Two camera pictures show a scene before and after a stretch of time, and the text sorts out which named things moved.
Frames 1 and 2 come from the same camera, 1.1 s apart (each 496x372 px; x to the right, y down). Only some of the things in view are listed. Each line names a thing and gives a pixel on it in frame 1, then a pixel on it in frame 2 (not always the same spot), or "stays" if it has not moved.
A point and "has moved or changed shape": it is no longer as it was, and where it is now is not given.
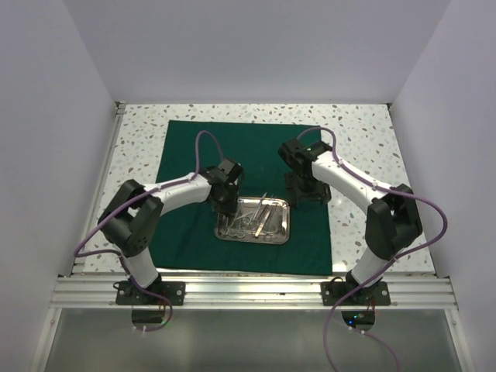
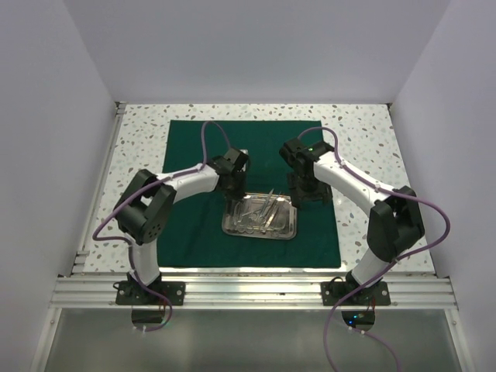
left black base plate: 126,294 stays
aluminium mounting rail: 253,291 stays
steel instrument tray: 256,219 has moved or changed shape
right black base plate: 377,293 stays
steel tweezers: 263,223 -> 270,215
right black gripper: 321,193 stays
